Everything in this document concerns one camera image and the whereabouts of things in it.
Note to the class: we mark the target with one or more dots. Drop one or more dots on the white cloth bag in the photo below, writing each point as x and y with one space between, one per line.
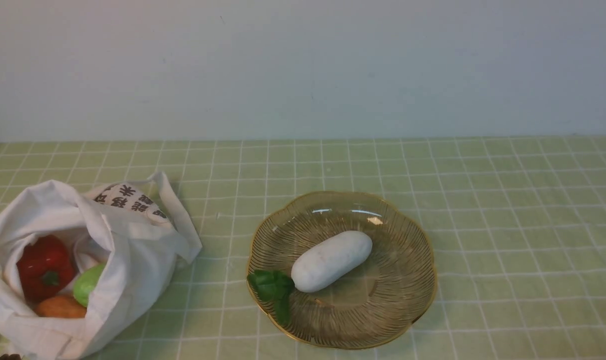
139 229

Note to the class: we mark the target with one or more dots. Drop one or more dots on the green leaf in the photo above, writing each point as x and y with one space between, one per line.
275 287

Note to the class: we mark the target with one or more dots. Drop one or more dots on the white radish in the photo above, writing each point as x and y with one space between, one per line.
329 260

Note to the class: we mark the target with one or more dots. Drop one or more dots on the amber glass plate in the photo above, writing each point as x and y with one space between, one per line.
369 306

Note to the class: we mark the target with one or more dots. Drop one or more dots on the red bell pepper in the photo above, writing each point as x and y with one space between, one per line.
45 268

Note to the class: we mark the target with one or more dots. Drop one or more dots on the light green vegetable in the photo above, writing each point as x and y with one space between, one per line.
86 283

